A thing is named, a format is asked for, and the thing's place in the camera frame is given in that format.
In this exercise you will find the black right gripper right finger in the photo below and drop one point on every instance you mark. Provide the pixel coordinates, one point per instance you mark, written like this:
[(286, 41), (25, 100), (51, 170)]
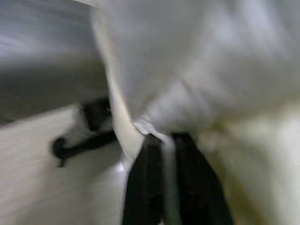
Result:
[(199, 187)]

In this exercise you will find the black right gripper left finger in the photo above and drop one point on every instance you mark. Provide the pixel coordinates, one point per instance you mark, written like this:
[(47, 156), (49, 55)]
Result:
[(145, 182)]

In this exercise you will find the cream cartoon print duvet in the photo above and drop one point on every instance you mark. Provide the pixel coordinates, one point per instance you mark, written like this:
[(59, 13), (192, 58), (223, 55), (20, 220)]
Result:
[(211, 58)]

